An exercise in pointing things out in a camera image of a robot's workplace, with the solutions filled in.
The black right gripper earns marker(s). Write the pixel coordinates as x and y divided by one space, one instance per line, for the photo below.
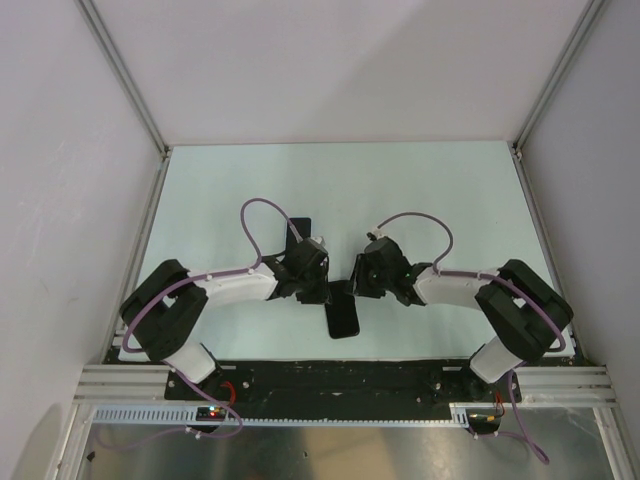
360 287

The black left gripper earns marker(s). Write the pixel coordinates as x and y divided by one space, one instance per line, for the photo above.
320 295

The pink-edged black phone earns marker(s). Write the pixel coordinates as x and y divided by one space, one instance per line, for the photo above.
341 313

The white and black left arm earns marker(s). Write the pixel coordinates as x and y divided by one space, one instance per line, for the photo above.
163 311

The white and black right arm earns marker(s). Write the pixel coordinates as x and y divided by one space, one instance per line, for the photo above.
527 315

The left circuit board with leds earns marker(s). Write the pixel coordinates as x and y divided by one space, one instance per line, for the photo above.
210 413

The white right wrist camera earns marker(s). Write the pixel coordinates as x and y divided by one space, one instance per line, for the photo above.
375 234

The grey slotted cable duct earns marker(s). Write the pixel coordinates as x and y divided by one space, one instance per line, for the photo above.
189 415

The right circuit board with wires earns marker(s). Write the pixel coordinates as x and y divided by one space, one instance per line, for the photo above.
484 423

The right aluminium frame post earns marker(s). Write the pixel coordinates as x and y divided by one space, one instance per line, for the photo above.
568 55

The aluminium frame post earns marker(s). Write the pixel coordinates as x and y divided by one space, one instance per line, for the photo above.
116 62
568 55

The aluminium front frame rail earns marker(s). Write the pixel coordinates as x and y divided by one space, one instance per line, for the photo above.
146 384

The left aluminium frame post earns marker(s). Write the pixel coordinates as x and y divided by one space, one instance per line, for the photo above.
116 62

